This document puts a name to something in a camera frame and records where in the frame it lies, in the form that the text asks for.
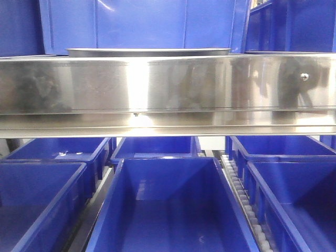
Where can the blue bin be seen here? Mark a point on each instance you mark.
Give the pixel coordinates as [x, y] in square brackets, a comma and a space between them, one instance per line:
[92, 151]
[295, 202]
[151, 147]
[40, 204]
[180, 204]
[275, 148]

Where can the blue crate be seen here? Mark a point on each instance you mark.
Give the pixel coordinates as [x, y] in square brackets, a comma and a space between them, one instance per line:
[306, 26]
[21, 31]
[143, 24]

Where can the blue crate upper left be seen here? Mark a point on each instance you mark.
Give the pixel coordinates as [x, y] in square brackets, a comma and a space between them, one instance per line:
[21, 31]

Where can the silver metal tray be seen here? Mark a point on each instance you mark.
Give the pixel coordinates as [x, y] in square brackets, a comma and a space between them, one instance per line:
[146, 52]

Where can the stainless steel shelf front rail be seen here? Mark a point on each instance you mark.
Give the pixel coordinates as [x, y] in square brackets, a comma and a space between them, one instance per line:
[237, 94]

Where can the blue crate upper right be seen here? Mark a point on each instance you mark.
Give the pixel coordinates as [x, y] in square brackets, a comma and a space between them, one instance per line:
[306, 26]

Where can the blue crate upper centre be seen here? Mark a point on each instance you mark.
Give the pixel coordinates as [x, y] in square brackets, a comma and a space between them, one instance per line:
[143, 24]

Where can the white roller track right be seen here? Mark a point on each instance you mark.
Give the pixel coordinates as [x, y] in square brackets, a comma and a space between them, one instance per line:
[229, 170]

